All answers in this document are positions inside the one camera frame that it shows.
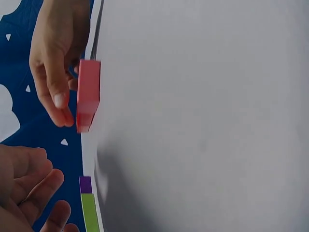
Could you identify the person's right fingers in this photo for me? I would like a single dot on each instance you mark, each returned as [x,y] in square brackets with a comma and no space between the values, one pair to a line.
[51,89]

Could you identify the purple block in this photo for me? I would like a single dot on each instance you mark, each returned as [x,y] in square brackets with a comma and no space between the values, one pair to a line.
[86,184]

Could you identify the red rectangular block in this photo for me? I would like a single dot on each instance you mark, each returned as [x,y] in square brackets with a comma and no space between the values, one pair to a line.
[88,91]

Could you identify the person's right hand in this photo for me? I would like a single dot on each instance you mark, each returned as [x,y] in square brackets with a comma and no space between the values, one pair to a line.
[55,43]

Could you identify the green rectangular block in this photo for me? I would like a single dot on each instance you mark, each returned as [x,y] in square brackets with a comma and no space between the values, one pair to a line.
[90,212]

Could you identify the person's left hand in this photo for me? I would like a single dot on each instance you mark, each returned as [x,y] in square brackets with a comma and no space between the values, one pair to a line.
[14,193]

